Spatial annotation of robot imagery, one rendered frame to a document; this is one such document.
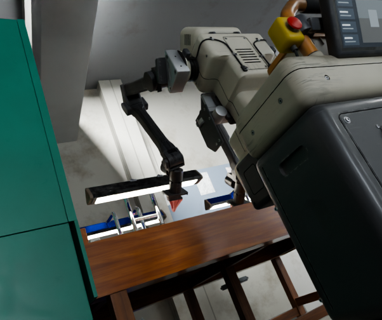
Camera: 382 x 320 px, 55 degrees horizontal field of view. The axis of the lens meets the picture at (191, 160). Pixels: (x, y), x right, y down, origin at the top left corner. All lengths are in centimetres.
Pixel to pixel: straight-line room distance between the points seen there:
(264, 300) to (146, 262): 328
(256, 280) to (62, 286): 350
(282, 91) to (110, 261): 84
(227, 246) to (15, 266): 77
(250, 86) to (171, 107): 395
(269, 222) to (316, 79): 100
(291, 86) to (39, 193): 91
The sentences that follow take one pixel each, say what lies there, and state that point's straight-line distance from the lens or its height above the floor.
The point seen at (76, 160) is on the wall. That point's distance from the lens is 442.
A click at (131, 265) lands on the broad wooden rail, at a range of 134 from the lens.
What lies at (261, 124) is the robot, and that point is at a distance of 83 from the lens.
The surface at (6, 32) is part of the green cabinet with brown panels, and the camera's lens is 177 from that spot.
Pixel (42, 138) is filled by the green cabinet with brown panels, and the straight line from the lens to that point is 144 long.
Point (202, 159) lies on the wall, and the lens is 485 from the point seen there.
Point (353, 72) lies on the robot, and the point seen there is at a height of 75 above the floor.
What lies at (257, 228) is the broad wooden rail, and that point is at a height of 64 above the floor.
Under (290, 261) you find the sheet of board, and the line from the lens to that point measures 444.
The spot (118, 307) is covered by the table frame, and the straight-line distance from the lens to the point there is 131.
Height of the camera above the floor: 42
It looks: 22 degrees up
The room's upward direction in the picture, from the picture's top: 23 degrees counter-clockwise
